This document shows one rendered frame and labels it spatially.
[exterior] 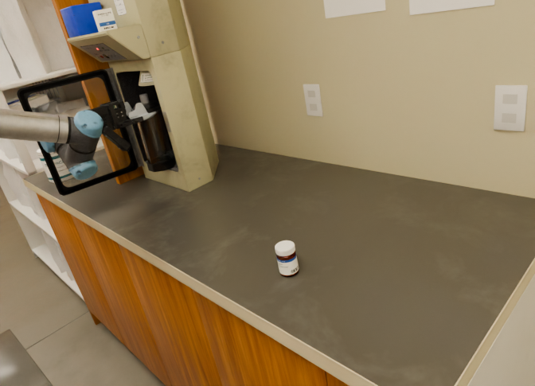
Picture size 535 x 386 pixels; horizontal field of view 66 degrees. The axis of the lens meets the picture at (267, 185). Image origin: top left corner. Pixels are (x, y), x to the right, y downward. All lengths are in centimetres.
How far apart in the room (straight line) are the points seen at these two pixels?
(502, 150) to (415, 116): 25
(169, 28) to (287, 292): 92
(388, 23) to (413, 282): 72
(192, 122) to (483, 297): 103
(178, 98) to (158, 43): 18
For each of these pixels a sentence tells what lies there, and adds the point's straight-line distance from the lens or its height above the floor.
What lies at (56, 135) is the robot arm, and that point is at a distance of 124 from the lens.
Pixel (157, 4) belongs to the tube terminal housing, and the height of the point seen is 155.
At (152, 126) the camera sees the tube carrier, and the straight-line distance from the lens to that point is 150.
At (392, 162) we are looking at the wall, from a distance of 140.
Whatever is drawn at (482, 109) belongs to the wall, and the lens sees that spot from 123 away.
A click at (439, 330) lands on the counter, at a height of 94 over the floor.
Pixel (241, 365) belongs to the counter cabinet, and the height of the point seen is 67.
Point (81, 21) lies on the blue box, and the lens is 155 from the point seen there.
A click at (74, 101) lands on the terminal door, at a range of 165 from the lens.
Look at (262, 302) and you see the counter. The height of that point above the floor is 94.
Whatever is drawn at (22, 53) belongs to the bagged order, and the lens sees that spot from 261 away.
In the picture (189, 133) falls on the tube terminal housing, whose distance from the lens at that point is 148.
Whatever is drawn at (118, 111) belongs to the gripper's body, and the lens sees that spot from 146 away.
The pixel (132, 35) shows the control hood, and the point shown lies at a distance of 138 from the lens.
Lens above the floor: 151
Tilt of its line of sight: 24 degrees down
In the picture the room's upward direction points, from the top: 11 degrees counter-clockwise
